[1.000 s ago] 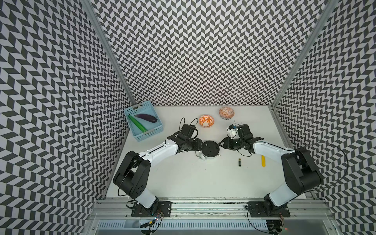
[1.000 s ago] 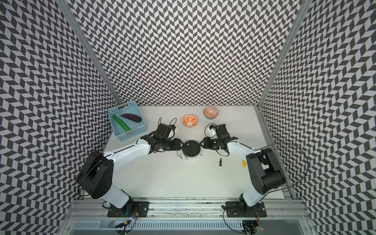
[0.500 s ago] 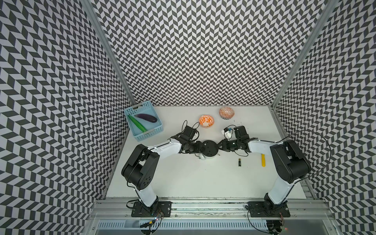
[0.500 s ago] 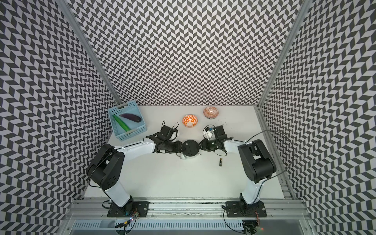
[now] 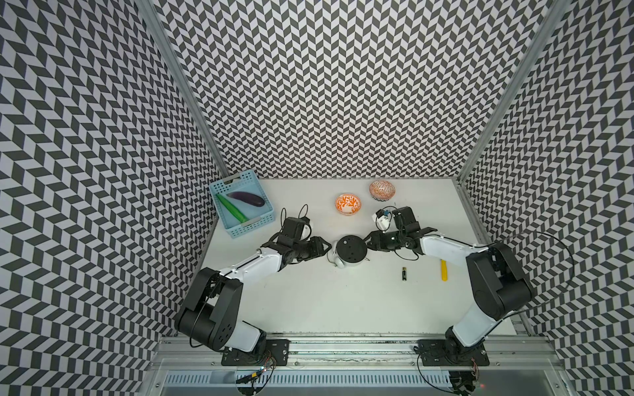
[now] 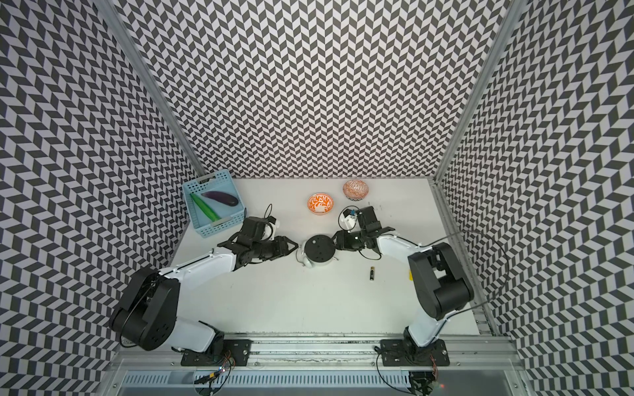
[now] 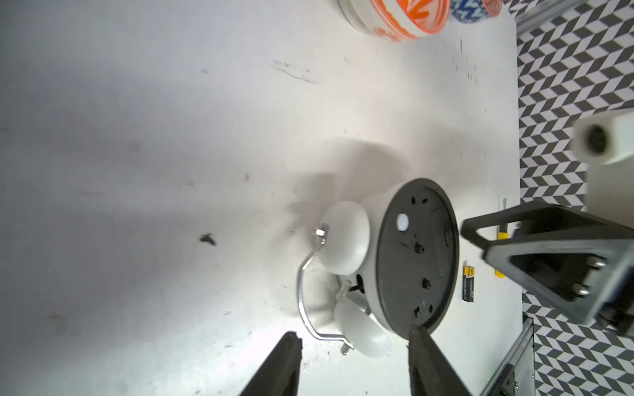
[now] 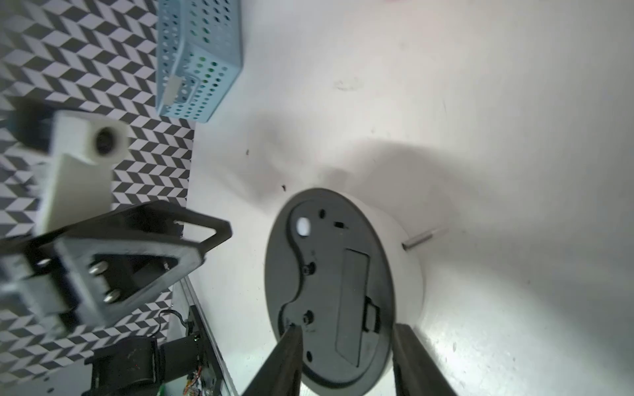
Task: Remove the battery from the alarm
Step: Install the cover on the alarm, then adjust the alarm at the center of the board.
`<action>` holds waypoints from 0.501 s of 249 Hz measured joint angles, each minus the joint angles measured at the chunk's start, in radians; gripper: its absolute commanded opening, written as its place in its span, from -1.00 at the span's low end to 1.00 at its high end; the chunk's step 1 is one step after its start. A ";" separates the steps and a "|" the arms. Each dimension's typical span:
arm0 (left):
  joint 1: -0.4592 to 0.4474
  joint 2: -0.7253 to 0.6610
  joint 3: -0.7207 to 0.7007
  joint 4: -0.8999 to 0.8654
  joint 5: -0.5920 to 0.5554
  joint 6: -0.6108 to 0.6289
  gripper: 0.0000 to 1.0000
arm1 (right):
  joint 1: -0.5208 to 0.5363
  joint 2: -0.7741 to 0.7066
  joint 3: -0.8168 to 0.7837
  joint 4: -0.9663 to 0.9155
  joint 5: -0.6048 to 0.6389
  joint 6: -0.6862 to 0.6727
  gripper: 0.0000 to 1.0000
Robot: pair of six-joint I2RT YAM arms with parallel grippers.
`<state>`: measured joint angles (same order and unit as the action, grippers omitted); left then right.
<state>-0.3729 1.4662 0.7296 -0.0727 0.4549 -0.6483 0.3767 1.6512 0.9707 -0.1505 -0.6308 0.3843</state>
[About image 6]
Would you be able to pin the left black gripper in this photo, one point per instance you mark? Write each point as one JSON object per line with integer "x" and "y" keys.
{"x": 285, "y": 250}

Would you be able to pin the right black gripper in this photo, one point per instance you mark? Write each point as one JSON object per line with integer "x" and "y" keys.
{"x": 342, "y": 242}

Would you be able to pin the white twin-bell alarm clock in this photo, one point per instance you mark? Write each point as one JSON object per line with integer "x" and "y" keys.
{"x": 317, "y": 251}

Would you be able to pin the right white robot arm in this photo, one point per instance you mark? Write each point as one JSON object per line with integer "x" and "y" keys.
{"x": 442, "y": 287}

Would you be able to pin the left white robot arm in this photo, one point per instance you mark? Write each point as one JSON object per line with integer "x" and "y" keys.
{"x": 147, "y": 313}

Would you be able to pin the orange white patterned bowl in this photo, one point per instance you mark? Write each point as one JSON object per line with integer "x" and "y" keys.
{"x": 320, "y": 204}

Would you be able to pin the overturned orange patterned bowl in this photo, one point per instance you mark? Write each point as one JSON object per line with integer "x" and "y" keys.
{"x": 355, "y": 190}

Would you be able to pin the green cucumber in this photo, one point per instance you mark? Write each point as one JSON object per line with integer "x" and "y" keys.
{"x": 205, "y": 208}

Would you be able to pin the dark purple eggplant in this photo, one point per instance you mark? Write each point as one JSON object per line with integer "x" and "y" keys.
{"x": 221, "y": 197}

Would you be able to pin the light blue perforated basket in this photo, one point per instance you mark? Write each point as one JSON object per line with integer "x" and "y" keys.
{"x": 230, "y": 216}

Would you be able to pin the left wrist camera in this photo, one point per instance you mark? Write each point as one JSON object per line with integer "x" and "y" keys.
{"x": 270, "y": 228}

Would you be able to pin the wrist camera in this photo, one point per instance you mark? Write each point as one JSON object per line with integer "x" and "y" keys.
{"x": 270, "y": 228}
{"x": 349, "y": 219}

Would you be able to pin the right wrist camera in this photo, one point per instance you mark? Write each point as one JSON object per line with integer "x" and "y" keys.
{"x": 349, "y": 219}

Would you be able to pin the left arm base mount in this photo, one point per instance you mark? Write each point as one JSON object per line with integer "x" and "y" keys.
{"x": 234, "y": 351}

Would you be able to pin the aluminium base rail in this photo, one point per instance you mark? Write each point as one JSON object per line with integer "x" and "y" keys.
{"x": 323, "y": 363}

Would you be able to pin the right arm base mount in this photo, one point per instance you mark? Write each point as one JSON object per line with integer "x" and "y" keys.
{"x": 400, "y": 353}

